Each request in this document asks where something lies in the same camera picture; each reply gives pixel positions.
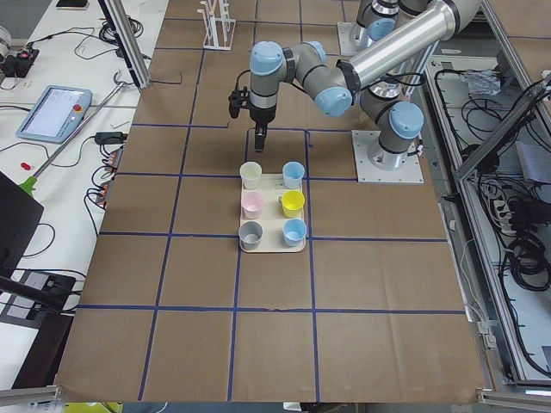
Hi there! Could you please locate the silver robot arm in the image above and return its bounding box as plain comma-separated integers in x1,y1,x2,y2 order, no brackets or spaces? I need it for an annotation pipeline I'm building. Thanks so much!
247,1,480,153
349,0,429,51

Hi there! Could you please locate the white wire cup rack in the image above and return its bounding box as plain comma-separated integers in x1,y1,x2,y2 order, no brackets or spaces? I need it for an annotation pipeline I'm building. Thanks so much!
197,0,236,51

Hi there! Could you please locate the metal reacher grabber pole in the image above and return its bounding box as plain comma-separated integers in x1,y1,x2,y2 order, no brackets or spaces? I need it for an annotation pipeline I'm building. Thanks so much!
19,71,143,197

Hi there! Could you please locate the black power adapter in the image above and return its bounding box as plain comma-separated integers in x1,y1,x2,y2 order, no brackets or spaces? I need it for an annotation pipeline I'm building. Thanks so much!
94,131,127,145

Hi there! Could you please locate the yellow plastic cup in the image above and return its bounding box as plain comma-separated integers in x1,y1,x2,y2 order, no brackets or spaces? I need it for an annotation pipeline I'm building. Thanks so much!
282,190,306,218

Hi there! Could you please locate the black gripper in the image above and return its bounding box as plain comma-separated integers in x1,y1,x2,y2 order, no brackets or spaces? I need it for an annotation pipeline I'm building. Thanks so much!
250,106,276,153

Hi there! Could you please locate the aluminium frame post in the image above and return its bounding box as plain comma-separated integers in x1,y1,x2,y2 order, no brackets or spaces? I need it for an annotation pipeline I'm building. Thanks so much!
98,0,151,90

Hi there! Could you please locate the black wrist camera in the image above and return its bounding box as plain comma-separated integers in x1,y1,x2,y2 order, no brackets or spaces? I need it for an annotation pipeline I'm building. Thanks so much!
228,86,250,119

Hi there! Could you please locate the pink plastic cup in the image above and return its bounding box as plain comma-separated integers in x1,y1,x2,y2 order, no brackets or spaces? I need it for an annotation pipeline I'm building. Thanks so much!
241,191,264,219

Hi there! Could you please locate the grey plastic cup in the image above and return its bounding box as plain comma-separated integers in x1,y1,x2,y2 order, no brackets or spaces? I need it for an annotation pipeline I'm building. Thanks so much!
238,221,263,251

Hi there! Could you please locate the black monitor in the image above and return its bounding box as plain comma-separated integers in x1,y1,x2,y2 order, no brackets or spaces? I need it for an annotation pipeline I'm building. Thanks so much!
0,173,44,278

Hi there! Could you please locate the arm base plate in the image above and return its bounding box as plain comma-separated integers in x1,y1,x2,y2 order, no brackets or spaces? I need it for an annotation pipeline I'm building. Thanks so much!
351,130,424,185
337,22,373,56

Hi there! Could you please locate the white plastic cup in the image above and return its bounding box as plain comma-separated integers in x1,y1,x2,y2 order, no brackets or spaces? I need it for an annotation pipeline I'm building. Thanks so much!
239,162,263,190

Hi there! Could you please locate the blue teach pendant tablet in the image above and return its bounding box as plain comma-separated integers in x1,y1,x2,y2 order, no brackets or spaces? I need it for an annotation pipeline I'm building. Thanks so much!
15,85,92,144

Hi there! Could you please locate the light blue cup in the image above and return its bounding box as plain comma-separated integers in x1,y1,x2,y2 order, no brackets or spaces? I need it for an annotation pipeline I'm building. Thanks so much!
282,219,307,247
282,161,305,189

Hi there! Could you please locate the cream plastic tray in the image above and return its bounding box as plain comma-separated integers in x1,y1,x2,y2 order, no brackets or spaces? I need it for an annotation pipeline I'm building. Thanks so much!
239,174,306,253

